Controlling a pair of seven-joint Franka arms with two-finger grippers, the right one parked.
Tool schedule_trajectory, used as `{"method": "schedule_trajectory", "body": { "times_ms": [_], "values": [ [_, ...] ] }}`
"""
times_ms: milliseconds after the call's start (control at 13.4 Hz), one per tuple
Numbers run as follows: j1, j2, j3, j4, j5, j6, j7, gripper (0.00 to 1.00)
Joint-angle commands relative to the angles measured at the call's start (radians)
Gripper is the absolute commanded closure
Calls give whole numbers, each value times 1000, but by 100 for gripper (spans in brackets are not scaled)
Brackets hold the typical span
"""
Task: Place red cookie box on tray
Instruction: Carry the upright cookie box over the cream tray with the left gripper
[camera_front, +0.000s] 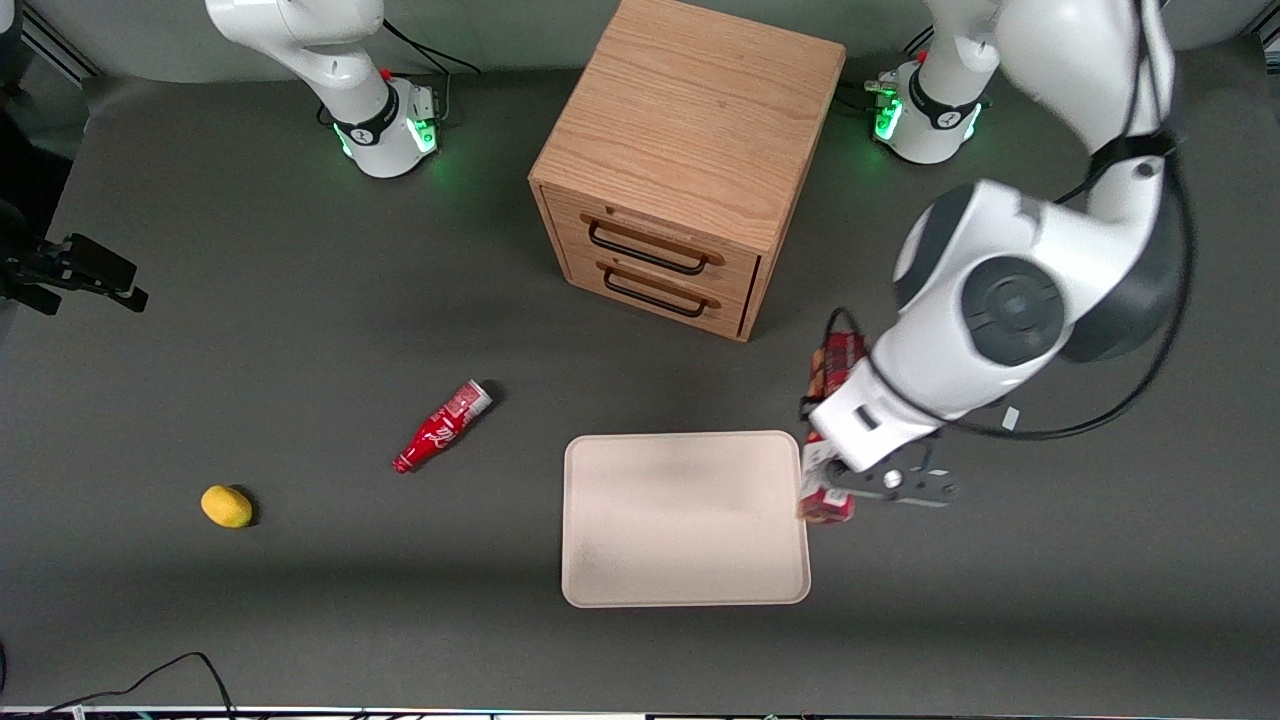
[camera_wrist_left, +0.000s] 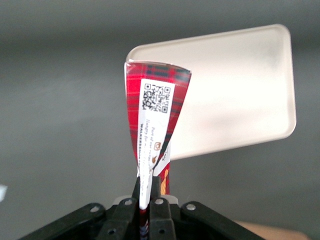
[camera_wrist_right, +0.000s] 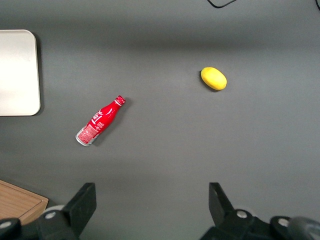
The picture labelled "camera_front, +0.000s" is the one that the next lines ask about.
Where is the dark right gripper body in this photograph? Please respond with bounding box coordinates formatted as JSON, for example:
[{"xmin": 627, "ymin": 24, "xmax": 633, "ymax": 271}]
[{"xmin": 0, "ymin": 198, "xmax": 65, "ymax": 301}]

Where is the red cookie box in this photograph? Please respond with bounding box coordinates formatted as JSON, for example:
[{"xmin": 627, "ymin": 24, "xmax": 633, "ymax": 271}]
[{"xmin": 797, "ymin": 332, "xmax": 868, "ymax": 525}]

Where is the beige rectangular tray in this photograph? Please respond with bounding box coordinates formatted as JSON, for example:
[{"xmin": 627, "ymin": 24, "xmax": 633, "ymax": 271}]
[{"xmin": 562, "ymin": 430, "xmax": 812, "ymax": 609}]

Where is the wooden drawer front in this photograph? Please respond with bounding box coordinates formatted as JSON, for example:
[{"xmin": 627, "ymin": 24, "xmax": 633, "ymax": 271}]
[
  {"xmin": 562, "ymin": 246, "xmax": 753, "ymax": 338},
  {"xmin": 546, "ymin": 186, "xmax": 762, "ymax": 303}
]

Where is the yellow lemon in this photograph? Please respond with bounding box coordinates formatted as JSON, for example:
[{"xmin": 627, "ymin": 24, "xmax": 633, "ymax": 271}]
[{"xmin": 201, "ymin": 485, "xmax": 254, "ymax": 529}]

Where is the wooden drawer cabinet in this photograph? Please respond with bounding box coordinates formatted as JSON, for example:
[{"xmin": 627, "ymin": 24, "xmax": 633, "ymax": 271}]
[{"xmin": 528, "ymin": 0, "xmax": 848, "ymax": 344}]

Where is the red cola bottle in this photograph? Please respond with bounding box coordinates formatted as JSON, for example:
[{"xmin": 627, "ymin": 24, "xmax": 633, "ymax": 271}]
[{"xmin": 392, "ymin": 379, "xmax": 494, "ymax": 475}]

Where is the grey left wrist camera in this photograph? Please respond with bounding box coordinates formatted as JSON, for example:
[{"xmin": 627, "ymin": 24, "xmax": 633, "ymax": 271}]
[{"xmin": 822, "ymin": 440, "xmax": 959, "ymax": 508}]

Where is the black drawer handle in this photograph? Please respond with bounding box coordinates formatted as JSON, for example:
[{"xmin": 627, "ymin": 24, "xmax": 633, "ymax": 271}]
[
  {"xmin": 603, "ymin": 268, "xmax": 710, "ymax": 320},
  {"xmin": 588, "ymin": 221, "xmax": 710, "ymax": 277}
]

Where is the aluminium frame rail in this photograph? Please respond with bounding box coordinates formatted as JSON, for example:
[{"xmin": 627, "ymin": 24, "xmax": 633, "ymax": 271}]
[{"xmin": 18, "ymin": 0, "xmax": 103, "ymax": 81}]

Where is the black left arm base cable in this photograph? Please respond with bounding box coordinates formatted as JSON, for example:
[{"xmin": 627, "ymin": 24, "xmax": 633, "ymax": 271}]
[{"xmin": 838, "ymin": 30, "xmax": 936, "ymax": 113}]

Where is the black arm base cable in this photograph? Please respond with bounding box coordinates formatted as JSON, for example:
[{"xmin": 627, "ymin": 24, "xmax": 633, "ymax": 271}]
[
  {"xmin": 838, "ymin": 30, "xmax": 936, "ymax": 113},
  {"xmin": 383, "ymin": 18, "xmax": 482, "ymax": 126}
]

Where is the black cable on table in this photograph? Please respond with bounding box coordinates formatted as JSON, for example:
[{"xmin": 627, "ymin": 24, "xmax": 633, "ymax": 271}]
[{"xmin": 0, "ymin": 652, "xmax": 237, "ymax": 720}]

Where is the black right arm base cable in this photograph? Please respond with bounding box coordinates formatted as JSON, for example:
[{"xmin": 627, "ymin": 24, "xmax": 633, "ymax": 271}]
[{"xmin": 383, "ymin": 18, "xmax": 482, "ymax": 126}]

